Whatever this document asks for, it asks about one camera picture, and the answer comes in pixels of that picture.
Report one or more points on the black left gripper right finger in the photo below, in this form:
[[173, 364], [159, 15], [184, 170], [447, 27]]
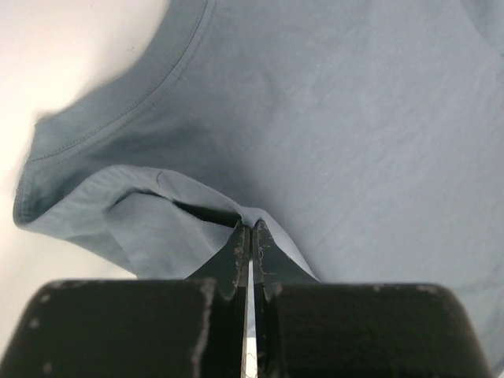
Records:
[[305, 328]]

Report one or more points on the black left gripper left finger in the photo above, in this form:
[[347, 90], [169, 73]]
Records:
[[194, 327]]

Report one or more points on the light blue t shirt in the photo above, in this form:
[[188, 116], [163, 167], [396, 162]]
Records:
[[367, 135]]

